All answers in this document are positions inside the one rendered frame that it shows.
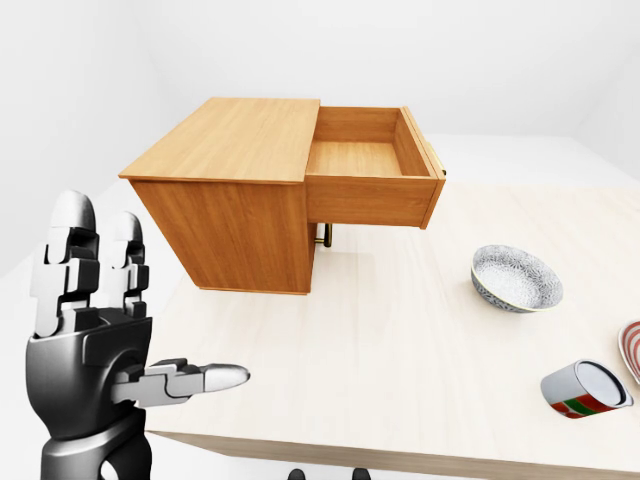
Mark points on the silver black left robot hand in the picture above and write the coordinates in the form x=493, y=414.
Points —
x=65, y=370

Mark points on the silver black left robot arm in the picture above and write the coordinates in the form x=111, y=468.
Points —
x=95, y=457

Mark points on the wooden cabinet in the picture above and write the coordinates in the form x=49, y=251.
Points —
x=235, y=175

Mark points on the open wooden drawer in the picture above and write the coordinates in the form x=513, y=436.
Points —
x=370, y=165

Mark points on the small dark shape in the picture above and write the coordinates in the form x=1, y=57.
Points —
x=361, y=473
x=296, y=474

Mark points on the patterned grey white bowl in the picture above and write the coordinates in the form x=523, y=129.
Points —
x=516, y=280

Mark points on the silver tin with red label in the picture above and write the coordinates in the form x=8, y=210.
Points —
x=582, y=392

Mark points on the plate with red rings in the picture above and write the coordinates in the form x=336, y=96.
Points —
x=631, y=350

